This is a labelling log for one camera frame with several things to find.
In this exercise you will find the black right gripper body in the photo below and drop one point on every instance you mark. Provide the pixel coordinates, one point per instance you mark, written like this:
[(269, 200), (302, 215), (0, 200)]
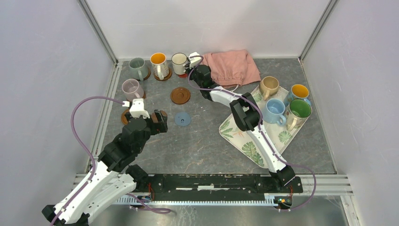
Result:
[(192, 76)]

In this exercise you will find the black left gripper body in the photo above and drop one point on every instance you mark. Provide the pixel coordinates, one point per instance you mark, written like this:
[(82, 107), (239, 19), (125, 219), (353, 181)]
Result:
[(151, 129)]

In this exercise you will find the dark brown wooden coaster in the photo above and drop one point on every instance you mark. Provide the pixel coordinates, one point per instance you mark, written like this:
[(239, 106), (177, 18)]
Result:
[(159, 116)]

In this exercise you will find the white mug black rim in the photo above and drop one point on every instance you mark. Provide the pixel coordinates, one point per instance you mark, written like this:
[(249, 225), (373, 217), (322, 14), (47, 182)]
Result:
[(179, 60)]

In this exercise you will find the lilac ceramic mug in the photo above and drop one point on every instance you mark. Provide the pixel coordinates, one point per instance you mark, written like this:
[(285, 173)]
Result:
[(132, 89)]

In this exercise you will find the white mug orange inside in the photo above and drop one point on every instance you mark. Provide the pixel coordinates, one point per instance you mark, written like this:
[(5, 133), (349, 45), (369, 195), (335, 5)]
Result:
[(159, 65)]

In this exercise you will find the grey green ceramic mug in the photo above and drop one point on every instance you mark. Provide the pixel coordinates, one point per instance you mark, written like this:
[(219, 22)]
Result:
[(136, 63)]

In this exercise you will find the beige ceramic mug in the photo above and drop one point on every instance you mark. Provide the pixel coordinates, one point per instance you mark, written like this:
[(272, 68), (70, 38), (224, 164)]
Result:
[(268, 87)]

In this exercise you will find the light blue ceramic mug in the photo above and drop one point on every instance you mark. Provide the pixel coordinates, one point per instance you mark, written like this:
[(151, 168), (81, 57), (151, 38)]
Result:
[(273, 112)]

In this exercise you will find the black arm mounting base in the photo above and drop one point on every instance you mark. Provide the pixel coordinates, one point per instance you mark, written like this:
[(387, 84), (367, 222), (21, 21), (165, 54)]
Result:
[(211, 187)]

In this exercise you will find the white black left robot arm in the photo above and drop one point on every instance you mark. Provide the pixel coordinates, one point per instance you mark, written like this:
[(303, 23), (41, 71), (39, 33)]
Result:
[(112, 177)]

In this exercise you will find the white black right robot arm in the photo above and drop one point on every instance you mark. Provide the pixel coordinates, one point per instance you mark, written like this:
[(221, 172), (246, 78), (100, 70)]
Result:
[(247, 117)]

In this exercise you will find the red round coaster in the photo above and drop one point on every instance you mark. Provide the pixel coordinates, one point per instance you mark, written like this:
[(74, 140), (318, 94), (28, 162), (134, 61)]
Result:
[(184, 75)]

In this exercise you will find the light blue round coaster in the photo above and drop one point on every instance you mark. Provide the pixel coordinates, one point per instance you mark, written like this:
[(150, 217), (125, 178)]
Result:
[(182, 119)]

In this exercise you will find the pink folded cloth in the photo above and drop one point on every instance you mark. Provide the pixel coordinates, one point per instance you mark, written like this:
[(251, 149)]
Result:
[(232, 68)]

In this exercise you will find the blue butterfly mug orange inside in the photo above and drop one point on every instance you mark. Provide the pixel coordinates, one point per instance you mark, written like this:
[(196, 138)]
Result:
[(297, 91)]

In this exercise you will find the floral mug green inside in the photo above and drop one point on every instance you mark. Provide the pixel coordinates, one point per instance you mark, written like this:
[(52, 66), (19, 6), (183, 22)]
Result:
[(296, 113)]

